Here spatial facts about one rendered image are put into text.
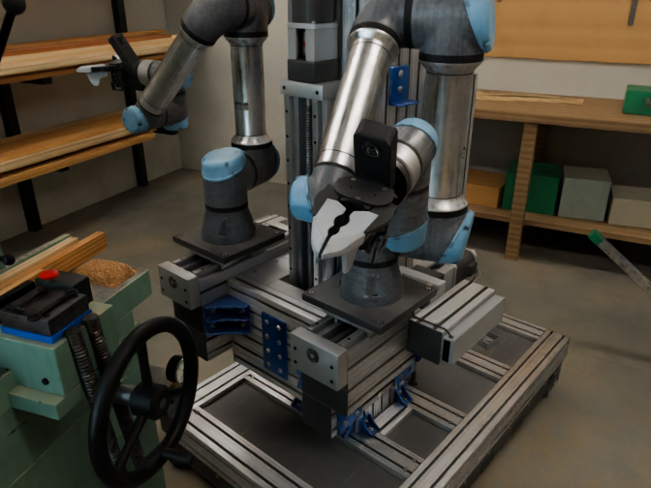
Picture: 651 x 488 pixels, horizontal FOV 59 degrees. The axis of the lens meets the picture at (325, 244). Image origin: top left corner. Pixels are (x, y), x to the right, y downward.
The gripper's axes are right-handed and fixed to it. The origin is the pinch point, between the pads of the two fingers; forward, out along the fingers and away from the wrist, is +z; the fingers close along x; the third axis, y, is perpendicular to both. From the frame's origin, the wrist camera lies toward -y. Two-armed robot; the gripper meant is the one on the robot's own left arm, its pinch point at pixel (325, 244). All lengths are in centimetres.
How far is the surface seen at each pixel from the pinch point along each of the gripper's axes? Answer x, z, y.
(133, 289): 48, -24, 47
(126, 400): 32, -2, 47
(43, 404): 39, 8, 42
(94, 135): 225, -199, 134
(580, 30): -24, -322, 42
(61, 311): 41, -1, 30
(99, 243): 65, -33, 47
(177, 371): 38, -25, 67
